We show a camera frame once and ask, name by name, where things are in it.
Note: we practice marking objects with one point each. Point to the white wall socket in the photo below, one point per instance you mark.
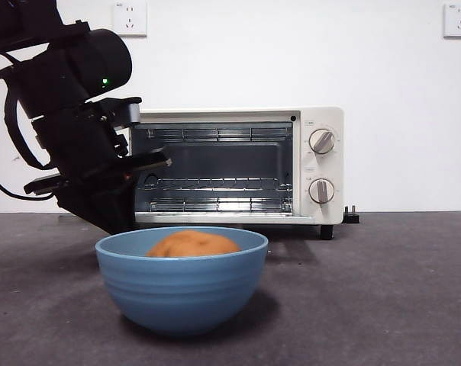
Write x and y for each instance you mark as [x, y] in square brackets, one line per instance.
[459, 21]
[133, 17]

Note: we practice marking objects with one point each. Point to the beige oven knob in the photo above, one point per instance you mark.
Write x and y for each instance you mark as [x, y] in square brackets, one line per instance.
[322, 141]
[321, 191]

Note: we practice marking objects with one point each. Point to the brown potato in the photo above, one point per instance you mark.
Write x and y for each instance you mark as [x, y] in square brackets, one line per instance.
[194, 244]

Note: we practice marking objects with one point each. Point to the cream toaster oven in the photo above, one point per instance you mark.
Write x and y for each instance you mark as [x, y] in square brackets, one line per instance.
[322, 114]

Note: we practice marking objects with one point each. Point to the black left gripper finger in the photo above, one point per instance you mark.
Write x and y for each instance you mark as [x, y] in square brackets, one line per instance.
[87, 206]
[120, 202]

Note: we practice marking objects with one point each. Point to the blue ribbed bowl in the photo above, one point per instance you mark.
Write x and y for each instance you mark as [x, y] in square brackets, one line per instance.
[181, 293]

